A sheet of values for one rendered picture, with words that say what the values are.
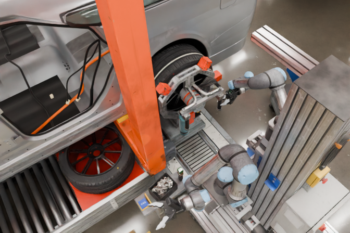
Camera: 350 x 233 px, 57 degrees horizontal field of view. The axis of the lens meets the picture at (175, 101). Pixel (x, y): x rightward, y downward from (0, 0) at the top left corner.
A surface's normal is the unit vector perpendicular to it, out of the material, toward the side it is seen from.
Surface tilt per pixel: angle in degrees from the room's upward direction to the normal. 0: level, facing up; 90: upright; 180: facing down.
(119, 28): 90
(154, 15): 80
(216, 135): 0
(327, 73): 0
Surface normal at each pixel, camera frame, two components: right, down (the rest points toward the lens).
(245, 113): -0.04, -0.58
